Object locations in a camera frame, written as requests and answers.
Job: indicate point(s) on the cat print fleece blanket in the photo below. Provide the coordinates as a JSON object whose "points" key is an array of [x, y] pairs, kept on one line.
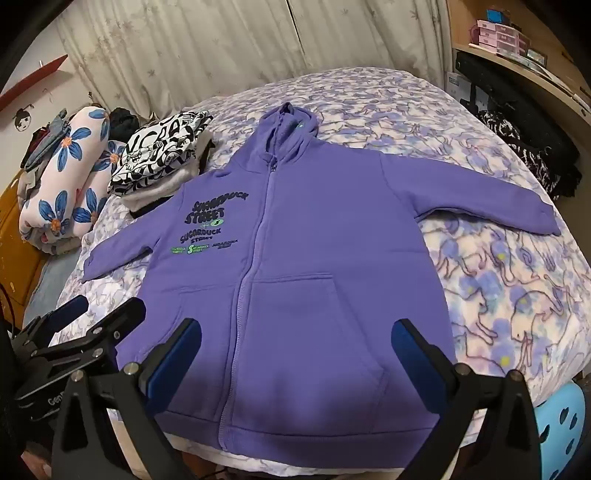
{"points": [[485, 277]]}

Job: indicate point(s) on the cream folded garment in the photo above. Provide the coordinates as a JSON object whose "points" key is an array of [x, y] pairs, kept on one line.
{"points": [[157, 196]]}

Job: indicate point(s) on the wooden shelf unit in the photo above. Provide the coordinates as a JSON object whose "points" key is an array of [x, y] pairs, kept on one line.
{"points": [[463, 21]]}

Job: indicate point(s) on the orange wooden bed frame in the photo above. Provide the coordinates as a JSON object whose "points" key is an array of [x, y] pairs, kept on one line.
{"points": [[14, 240]]}

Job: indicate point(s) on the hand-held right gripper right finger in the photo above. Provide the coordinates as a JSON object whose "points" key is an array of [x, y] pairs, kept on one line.
{"points": [[418, 364]]}

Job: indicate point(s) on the cream leaf-print curtain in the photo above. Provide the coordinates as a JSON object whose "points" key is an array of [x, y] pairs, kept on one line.
{"points": [[184, 46]]}

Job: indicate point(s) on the small dark framed box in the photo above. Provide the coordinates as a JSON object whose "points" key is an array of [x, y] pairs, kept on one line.
{"points": [[537, 57]]}

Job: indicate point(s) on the stack of pink boxes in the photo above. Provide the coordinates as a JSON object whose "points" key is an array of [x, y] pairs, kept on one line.
{"points": [[501, 37]]}

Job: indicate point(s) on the rolled blue floral quilt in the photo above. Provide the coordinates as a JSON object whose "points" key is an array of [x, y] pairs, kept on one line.
{"points": [[60, 184]]}

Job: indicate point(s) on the grey clothes pile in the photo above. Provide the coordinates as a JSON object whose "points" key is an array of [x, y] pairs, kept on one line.
{"points": [[51, 134]]}

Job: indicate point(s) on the black clothes heap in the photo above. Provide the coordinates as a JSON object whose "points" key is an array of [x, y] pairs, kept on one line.
{"points": [[122, 122]]}

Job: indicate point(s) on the light blue stool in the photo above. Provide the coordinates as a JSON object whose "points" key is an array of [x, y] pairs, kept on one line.
{"points": [[558, 424]]}

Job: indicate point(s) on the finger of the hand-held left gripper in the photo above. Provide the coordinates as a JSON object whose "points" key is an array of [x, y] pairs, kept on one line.
{"points": [[69, 313], [117, 321]]}

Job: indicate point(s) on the black wall sticker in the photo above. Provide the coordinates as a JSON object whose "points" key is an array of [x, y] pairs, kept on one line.
{"points": [[22, 117]]}

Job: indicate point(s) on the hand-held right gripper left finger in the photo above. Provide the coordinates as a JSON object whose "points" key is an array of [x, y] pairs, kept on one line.
{"points": [[173, 364]]}

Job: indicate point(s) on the black fringed cloth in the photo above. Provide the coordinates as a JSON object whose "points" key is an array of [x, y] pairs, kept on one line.
{"points": [[508, 87]]}

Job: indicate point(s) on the purple zip hoodie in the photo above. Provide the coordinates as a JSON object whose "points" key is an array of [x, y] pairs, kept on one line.
{"points": [[300, 230]]}

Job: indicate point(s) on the white printed box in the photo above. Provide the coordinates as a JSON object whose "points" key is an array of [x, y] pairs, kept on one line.
{"points": [[456, 85]]}

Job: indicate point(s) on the small blue box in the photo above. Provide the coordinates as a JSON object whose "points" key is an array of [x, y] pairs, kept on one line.
{"points": [[497, 14]]}

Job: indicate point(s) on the red wall decoration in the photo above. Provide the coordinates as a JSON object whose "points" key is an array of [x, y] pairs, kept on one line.
{"points": [[32, 81]]}

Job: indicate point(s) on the grey bed sheet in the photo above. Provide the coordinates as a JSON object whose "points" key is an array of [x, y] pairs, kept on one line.
{"points": [[51, 286]]}

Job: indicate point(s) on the black and white printed garment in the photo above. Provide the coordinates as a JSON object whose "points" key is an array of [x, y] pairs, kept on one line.
{"points": [[152, 147]]}

